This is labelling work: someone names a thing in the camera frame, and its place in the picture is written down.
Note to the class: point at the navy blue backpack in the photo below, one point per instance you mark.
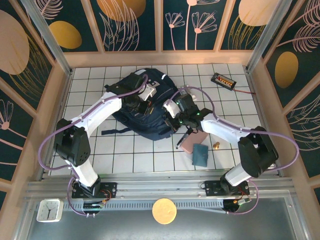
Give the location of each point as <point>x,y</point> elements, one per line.
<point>150,125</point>

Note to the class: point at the long black pen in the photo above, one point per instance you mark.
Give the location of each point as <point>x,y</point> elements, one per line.
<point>181,142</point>

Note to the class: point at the pink pencil case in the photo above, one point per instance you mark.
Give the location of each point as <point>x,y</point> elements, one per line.
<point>191,145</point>

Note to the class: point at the teal notebook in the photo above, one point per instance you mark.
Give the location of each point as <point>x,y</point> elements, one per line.
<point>200,155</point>

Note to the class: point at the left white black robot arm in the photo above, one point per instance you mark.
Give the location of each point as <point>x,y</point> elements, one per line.
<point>75,145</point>

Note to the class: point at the small brass fitting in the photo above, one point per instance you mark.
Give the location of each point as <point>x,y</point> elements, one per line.
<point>216,145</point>

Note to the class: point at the black battery charger box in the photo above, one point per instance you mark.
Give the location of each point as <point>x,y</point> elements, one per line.
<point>222,80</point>

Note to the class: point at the round cork disc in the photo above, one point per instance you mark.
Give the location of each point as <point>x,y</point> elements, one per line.
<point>164,211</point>

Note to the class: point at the white alarm clock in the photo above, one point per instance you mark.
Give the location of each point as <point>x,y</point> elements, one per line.
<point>50,210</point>

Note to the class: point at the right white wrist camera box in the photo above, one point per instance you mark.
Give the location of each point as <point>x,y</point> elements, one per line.
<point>171,108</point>

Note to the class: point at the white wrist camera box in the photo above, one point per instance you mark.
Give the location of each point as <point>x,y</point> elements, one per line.
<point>171,108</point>
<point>147,91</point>

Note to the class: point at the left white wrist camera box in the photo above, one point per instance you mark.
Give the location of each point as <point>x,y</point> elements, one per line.
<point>147,91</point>

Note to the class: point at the aluminium mounting rail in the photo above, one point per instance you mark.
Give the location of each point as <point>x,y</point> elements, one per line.
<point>162,186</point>

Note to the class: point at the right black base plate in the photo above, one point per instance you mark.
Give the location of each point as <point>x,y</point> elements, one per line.
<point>212,187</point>

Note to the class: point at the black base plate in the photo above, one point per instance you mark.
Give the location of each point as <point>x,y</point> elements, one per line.
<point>110,188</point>
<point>212,187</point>

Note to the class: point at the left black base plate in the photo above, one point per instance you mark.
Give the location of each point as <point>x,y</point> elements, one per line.
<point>110,188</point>

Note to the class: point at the aluminium frame post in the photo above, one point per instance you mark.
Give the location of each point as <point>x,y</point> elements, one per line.
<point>265,37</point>
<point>50,42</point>

